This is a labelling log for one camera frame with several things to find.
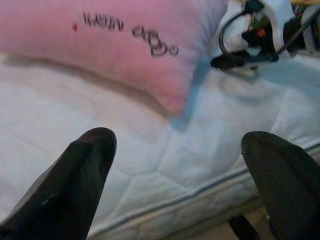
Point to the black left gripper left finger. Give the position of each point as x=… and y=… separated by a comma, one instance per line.
x=65, y=190

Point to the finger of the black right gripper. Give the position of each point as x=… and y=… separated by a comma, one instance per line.
x=230, y=61

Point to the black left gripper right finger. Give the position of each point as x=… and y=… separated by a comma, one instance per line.
x=287, y=190

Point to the pink pillow with black lettering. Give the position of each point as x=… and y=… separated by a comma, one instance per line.
x=112, y=57

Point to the white quilted mattress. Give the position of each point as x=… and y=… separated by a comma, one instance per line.
x=75, y=120

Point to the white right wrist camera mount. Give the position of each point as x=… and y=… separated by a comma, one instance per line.
x=235, y=32

